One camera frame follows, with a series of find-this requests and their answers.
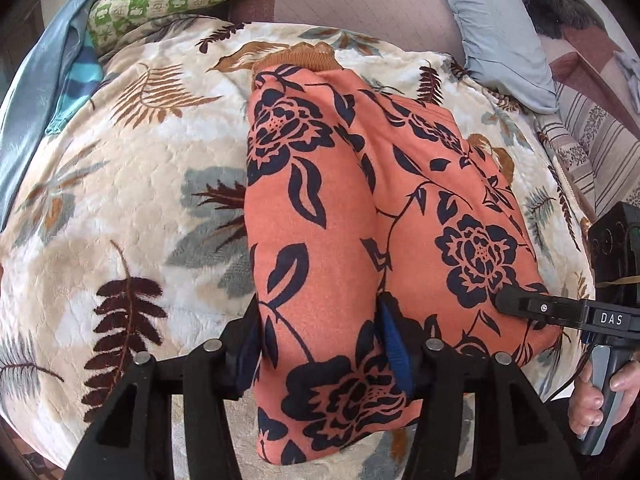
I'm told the blue cloth with teal stripes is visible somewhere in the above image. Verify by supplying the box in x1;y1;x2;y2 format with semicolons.
1;0;96;226

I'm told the person's right hand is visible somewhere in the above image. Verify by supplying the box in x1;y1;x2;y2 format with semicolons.
568;361;640;437

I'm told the dark furry cushion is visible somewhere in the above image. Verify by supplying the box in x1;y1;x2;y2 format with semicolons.
522;0;605;39

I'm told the cream leaf-print blanket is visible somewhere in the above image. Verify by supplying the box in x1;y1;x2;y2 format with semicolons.
1;18;594;479

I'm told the striped pink bedding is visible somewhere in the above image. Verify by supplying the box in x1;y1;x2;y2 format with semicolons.
538;26;639;219

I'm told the orange floral garment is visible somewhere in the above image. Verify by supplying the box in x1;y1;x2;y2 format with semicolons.
244;44;560;466

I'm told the light blue pillow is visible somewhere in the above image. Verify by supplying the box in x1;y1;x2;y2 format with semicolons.
447;0;558;114

